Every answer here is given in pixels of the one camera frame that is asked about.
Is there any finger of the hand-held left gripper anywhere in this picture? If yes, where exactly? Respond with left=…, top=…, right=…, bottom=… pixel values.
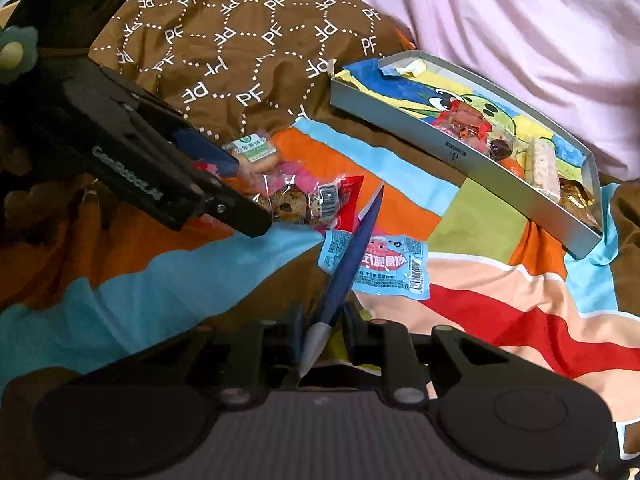
left=174, top=128, right=242, bottom=177
left=196, top=179, right=274, bottom=239

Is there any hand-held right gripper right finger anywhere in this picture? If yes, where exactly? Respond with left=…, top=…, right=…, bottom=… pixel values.
left=344, top=301, right=507, bottom=407

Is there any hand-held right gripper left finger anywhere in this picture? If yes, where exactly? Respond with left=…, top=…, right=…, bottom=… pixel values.
left=150, top=302, right=307, bottom=408

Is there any green label bread packet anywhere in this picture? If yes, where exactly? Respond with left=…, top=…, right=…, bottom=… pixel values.
left=222, top=132, right=281, bottom=176

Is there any dark blue snack packet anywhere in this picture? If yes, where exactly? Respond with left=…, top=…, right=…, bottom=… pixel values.
left=298, top=184, right=386, bottom=380

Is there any grey shallow cardboard box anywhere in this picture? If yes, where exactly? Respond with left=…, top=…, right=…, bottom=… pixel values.
left=330, top=50, right=604, bottom=260

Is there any clear red cookie packet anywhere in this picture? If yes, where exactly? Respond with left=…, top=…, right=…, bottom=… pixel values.
left=250, top=172, right=341, bottom=226

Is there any light blue snack packet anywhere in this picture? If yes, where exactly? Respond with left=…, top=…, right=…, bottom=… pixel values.
left=318, top=230, right=431, bottom=302

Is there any red snack packet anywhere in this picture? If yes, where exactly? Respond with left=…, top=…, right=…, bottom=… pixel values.
left=330, top=175, right=366, bottom=233

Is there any pale blue flower ornament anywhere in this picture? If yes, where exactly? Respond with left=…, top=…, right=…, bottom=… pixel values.
left=0, top=25, right=39, bottom=84

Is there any brown patterned cloth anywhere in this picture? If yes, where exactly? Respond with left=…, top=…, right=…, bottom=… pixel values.
left=89, top=0, right=417, bottom=142

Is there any colourful striped blanket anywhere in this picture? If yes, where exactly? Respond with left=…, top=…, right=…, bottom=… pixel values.
left=0, top=110, right=640, bottom=480

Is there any colourful cartoon paper sheet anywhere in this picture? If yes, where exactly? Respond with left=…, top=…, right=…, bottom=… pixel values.
left=334, top=58, right=591, bottom=196

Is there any red clear candy packet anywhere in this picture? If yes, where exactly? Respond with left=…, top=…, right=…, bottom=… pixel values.
left=432, top=102, right=496, bottom=153

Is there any beige rice cracker bar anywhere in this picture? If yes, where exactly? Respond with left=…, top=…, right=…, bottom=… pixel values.
left=525, top=138, right=562, bottom=201

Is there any golden snack packet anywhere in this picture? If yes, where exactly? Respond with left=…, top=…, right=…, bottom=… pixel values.
left=557, top=177, right=603, bottom=233

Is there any pink cloth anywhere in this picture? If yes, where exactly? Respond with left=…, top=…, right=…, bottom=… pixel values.
left=320, top=0, right=640, bottom=182

